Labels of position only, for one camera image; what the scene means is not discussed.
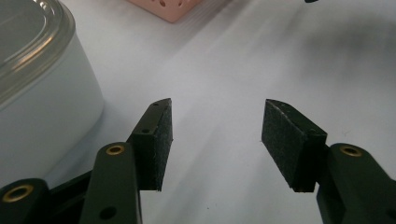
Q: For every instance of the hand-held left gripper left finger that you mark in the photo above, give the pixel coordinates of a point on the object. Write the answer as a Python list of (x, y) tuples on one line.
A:
[(154, 146)]

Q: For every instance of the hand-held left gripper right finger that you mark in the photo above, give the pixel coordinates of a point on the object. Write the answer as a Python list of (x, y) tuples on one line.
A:
[(289, 146)]

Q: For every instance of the white divided organizer box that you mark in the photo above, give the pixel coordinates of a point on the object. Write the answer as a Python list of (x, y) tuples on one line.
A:
[(46, 130)]

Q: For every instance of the pink perforated plastic basket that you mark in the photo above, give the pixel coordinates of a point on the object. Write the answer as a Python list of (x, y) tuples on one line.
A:
[(171, 11)]

